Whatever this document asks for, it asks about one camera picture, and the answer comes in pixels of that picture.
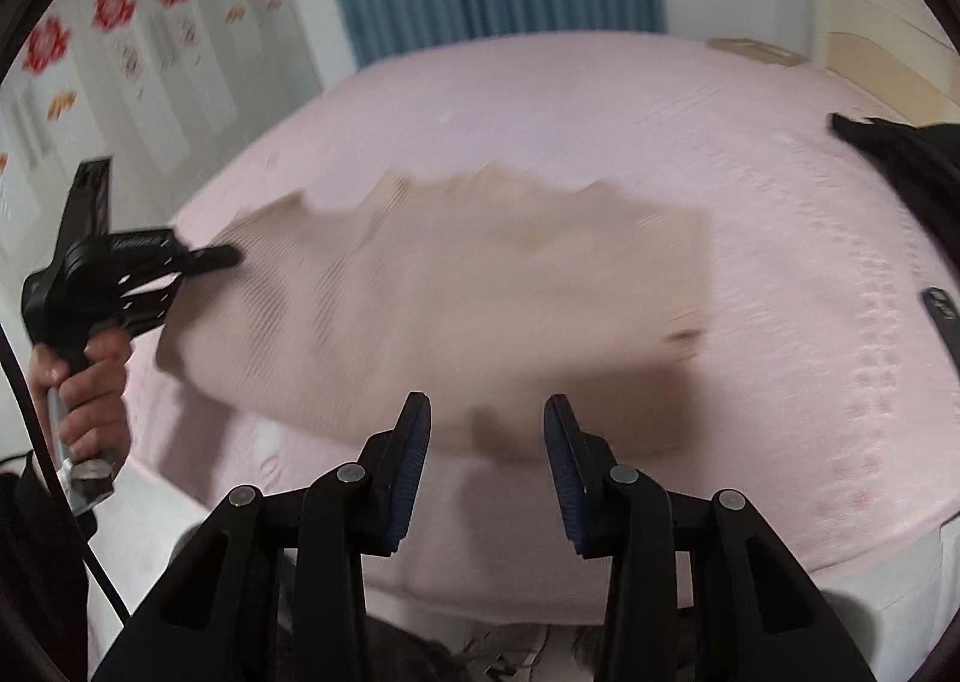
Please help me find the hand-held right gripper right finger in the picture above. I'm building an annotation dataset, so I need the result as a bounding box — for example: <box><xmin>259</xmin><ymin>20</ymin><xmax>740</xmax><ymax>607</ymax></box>
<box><xmin>542</xmin><ymin>393</ymin><xmax>878</xmax><ymax>682</ymax></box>

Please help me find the cream bed headboard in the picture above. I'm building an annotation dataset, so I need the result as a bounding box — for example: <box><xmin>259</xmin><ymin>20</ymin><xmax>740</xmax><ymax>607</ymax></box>
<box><xmin>810</xmin><ymin>0</ymin><xmax>960</xmax><ymax>128</ymax></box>

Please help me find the person's left hand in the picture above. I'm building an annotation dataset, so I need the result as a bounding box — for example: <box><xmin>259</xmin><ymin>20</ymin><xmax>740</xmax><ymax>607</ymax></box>
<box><xmin>28</xmin><ymin>335</ymin><xmax>134</xmax><ymax>464</ymax></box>

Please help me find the black cable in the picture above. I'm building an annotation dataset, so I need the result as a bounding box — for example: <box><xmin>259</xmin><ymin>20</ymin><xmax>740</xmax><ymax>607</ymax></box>
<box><xmin>0</xmin><ymin>329</ymin><xmax>132</xmax><ymax>619</ymax></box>

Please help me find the red paper decal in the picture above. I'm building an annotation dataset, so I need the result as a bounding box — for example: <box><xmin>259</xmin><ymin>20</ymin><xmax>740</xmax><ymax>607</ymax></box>
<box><xmin>91</xmin><ymin>0</ymin><xmax>137</xmax><ymax>32</ymax></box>
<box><xmin>21</xmin><ymin>16</ymin><xmax>72</xmax><ymax>75</ymax></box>

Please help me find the black padded jacket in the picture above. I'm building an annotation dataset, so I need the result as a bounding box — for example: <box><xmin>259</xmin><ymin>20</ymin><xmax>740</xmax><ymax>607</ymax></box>
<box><xmin>829</xmin><ymin>113</ymin><xmax>960</xmax><ymax>255</ymax></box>

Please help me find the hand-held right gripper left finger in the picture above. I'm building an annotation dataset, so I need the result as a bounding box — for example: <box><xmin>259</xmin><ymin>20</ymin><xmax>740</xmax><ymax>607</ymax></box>
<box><xmin>90</xmin><ymin>391</ymin><xmax>434</xmax><ymax>682</ymax></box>

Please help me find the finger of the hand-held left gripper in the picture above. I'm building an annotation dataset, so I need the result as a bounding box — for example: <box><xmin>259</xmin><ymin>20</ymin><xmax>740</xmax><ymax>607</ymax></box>
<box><xmin>112</xmin><ymin>277</ymin><xmax>185</xmax><ymax>339</ymax></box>
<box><xmin>161</xmin><ymin>245</ymin><xmax>243</xmax><ymax>276</ymax></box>

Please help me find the person's left forearm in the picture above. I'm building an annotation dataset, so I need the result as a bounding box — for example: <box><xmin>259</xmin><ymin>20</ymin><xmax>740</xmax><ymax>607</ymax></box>
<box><xmin>0</xmin><ymin>453</ymin><xmax>97</xmax><ymax>682</ymax></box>

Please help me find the beige knitted sweater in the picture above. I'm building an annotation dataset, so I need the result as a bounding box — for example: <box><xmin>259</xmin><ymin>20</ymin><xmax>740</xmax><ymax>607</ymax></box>
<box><xmin>154</xmin><ymin>160</ymin><xmax>710</xmax><ymax>462</ymax></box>

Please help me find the small black device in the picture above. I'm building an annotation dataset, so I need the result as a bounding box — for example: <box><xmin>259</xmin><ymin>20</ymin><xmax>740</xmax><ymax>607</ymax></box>
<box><xmin>921</xmin><ymin>286</ymin><xmax>960</xmax><ymax>330</ymax></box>

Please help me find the bed with pink sheet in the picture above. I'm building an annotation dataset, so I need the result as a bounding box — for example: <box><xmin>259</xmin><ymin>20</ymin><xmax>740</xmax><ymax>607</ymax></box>
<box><xmin>90</xmin><ymin>29</ymin><xmax>960</xmax><ymax>653</ymax></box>

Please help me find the white wardrobe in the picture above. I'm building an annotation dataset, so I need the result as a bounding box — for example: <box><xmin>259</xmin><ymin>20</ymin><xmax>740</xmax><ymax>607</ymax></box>
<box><xmin>0</xmin><ymin>0</ymin><xmax>357</xmax><ymax>458</ymax></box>

